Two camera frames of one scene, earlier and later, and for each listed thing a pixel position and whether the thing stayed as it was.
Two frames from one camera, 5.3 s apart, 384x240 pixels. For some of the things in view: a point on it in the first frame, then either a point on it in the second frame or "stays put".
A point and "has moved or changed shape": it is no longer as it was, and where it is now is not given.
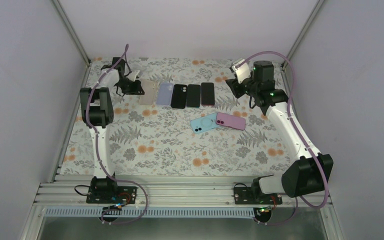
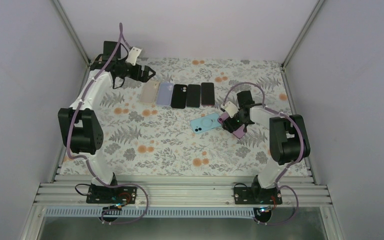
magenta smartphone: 207,93 stays put
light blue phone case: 204,123 stays put
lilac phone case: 164,95 stays put
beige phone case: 150,90 stays put
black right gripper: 232,84 -> 230,126
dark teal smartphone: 193,94 stays put
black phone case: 179,96 stays put
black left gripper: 136,88 -> 144,78
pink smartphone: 230,121 has moved or changed shape
